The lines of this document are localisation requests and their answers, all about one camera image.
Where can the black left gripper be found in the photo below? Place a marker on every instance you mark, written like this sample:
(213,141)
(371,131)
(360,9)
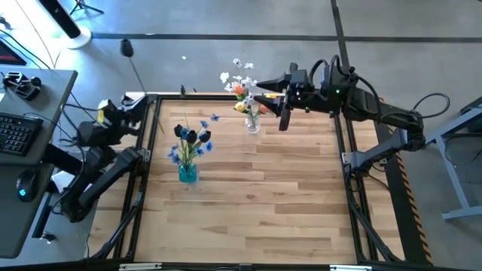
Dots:
(124,116)

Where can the white artificial flower spray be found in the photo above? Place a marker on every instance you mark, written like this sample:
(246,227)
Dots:
(224,77)

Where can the grey desk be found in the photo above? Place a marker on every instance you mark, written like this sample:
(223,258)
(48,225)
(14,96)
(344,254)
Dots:
(11,226)

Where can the white floor stand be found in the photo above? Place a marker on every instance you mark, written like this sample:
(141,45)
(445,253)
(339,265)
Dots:
(77,37)

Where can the black camera on stand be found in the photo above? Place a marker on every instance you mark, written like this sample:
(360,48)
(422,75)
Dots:
(126,47)

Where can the blue glass vase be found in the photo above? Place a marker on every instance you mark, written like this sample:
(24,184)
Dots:
(188,174)

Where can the grey metal table frame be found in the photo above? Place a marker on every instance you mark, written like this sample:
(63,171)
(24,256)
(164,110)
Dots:
(457,188)

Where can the blue artificial flower spray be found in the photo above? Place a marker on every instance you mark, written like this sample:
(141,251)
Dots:
(209,146)

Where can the yellow artificial tulip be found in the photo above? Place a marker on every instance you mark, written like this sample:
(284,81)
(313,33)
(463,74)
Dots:
(240,106)

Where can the black keyboard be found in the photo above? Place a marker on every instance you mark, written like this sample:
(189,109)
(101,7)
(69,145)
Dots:
(17,133)

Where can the black handheld device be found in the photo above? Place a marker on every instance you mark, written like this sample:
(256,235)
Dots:
(20,86)

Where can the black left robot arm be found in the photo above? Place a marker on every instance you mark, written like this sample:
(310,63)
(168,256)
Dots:
(113,173)

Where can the black computer mouse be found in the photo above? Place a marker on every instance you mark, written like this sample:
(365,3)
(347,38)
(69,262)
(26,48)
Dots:
(26,186)

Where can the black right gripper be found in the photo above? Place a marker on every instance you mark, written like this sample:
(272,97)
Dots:
(301,94)

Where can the orange artificial tulip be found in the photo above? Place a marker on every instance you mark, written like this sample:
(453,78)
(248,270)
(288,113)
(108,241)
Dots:
(263,109)
(239,89)

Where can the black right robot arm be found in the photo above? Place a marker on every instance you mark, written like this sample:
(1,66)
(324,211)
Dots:
(388,113)

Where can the black artificial tulip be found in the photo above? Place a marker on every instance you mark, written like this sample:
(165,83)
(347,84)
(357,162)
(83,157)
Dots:
(178,130)
(191,136)
(205,136)

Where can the white paper sheet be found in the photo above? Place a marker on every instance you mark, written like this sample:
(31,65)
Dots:
(62,180)

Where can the yellow black hazard strip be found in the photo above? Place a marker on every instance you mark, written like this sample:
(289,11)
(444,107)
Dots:
(412,207)

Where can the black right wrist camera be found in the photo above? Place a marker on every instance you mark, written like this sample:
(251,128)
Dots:
(331,77)

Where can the green leafy flower stem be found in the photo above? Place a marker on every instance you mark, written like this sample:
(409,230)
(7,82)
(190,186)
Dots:
(203,97)

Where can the dark computer monitor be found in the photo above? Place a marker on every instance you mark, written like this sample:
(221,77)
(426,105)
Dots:
(9,56)

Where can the clear glass vase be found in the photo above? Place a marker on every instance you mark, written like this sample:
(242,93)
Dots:
(252,124)

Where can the black tripod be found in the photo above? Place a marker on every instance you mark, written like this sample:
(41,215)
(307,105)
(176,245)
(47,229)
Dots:
(84,5)

